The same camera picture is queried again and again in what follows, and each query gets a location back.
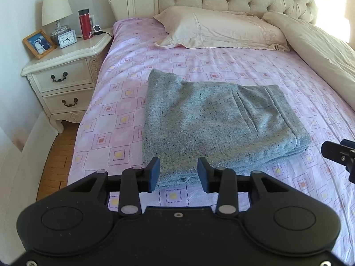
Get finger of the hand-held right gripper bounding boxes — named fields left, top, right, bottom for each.
left=321, top=140, right=355, bottom=184

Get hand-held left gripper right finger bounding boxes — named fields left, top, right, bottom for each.
left=197, top=156, right=289, bottom=218

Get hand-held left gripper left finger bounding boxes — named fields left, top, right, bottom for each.
left=68, top=157, right=161, bottom=218

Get grey pants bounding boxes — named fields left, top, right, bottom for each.
left=141, top=69, right=311, bottom=190

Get cream duvet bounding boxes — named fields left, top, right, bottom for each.
left=262, top=11, right=355, bottom=107

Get bed with pink sheet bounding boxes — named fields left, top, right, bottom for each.
left=67, top=17, right=355, bottom=209

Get cream pillow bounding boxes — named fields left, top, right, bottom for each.
left=153, top=6, right=291, bottom=53

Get cream carved nightstand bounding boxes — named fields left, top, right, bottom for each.
left=22, top=27, right=114, bottom=134

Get white alarm clock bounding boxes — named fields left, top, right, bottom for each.
left=58, top=30, right=77, bottom=48

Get red thermos bottle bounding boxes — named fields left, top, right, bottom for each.
left=78, top=9, right=94, bottom=40

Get white shade table lamp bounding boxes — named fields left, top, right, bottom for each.
left=41, top=0, right=73, bottom=45

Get wooden photo frame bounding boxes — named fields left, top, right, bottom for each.
left=23, top=29, right=57, bottom=60

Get cream wooden bed frame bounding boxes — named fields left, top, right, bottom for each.
left=108, top=0, right=159, bottom=29

